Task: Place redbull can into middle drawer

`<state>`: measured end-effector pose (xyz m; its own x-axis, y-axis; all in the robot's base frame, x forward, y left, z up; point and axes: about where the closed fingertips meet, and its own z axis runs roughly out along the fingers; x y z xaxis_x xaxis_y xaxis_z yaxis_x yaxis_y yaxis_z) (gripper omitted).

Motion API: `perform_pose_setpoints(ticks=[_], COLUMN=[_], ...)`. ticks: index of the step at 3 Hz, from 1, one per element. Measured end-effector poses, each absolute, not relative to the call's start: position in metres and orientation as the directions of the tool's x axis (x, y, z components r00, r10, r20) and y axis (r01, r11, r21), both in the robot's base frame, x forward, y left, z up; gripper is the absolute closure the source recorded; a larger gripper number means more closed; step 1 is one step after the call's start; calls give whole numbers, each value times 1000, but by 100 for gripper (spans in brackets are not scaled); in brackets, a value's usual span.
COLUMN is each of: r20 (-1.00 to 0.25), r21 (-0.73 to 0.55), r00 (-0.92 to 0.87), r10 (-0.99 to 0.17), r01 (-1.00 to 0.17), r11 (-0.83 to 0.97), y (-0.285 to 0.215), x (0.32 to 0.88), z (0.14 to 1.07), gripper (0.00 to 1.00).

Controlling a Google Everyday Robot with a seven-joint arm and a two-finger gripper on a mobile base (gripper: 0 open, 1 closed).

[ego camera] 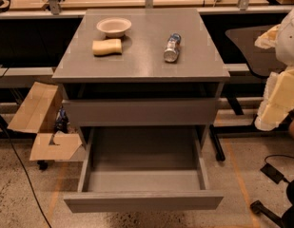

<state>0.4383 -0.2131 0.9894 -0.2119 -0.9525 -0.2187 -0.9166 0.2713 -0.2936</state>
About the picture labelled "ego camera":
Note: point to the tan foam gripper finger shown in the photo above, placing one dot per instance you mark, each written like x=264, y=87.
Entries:
x=268, y=39
x=278, y=100

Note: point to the tan sponge block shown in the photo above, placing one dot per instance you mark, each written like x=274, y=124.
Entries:
x=106, y=47

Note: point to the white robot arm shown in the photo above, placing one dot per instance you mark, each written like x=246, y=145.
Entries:
x=285, y=41

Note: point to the black power adapter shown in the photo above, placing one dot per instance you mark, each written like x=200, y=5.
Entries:
x=273, y=173

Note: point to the silver blue redbull can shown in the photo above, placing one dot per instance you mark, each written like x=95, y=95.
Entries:
x=172, y=49

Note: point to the open cardboard box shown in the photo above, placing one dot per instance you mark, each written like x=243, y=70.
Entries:
x=37, y=115

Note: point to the black laptop stand table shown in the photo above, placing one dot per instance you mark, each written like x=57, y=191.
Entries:
x=251, y=84

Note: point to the white paper bowl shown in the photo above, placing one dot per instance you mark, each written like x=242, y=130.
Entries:
x=114, y=27

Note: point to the open grey middle drawer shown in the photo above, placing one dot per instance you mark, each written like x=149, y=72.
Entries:
x=147, y=168

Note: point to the grey drawer cabinet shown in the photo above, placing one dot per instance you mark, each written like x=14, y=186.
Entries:
x=140, y=71

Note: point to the closed grey top drawer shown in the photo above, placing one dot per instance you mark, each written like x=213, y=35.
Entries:
x=141, y=112

